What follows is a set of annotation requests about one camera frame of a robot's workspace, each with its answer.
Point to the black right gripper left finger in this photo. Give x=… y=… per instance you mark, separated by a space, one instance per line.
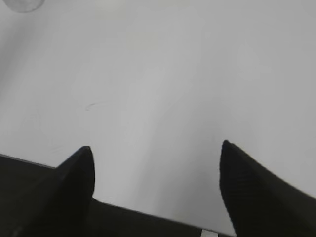
x=55 y=205

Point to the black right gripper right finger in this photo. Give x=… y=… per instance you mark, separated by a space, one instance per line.
x=259 y=203

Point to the clear plastic water bottle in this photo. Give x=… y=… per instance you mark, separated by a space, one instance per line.
x=23 y=6

